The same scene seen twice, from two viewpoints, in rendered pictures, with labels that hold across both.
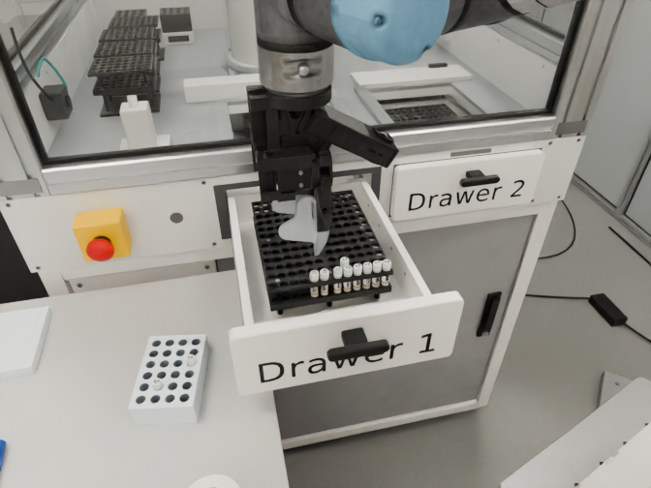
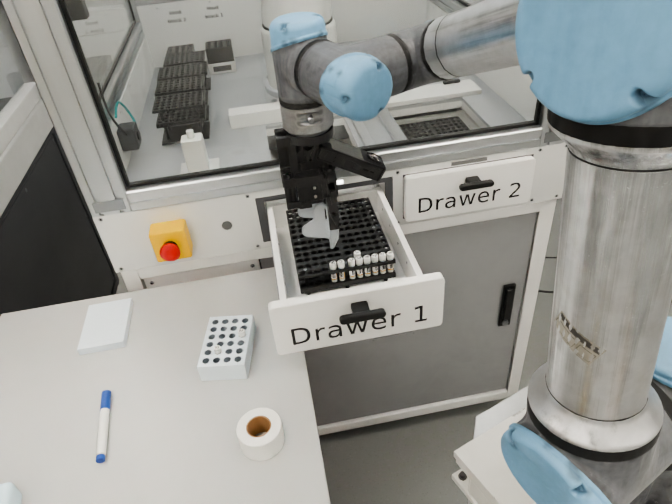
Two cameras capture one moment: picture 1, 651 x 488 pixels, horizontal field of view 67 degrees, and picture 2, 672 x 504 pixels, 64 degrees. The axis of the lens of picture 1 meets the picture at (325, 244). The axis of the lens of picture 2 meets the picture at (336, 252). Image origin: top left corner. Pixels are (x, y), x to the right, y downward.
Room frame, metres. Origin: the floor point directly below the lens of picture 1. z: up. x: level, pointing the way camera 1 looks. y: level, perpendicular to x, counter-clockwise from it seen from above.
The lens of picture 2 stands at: (-0.24, -0.07, 1.51)
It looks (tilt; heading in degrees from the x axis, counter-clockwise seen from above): 38 degrees down; 6
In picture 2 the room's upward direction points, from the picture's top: 6 degrees counter-clockwise
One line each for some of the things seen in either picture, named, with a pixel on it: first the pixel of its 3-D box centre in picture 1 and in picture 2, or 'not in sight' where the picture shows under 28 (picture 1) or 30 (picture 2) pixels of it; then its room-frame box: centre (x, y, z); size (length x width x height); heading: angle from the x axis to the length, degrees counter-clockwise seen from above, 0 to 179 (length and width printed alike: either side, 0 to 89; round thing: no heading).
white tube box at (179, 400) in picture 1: (171, 377); (228, 346); (0.43, 0.22, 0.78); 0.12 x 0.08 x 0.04; 3
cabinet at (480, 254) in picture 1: (294, 246); (331, 250); (1.20, 0.10, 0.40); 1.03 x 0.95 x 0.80; 103
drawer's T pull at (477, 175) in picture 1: (477, 177); (474, 182); (0.77, -0.27, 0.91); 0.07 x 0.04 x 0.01; 103
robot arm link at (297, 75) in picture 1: (296, 66); (307, 115); (0.49, 0.03, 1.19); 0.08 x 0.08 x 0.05
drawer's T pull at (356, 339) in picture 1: (356, 342); (361, 311); (0.39, -0.04, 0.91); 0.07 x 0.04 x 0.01; 103
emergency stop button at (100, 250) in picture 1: (101, 248); (170, 250); (0.60, 0.35, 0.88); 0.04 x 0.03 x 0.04; 103
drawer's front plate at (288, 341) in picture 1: (349, 343); (358, 314); (0.41, -0.03, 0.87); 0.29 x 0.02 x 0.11; 103
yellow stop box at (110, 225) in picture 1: (103, 235); (171, 241); (0.63, 0.36, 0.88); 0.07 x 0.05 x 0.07; 103
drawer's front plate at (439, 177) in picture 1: (467, 185); (468, 189); (0.79, -0.27, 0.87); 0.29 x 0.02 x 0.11; 103
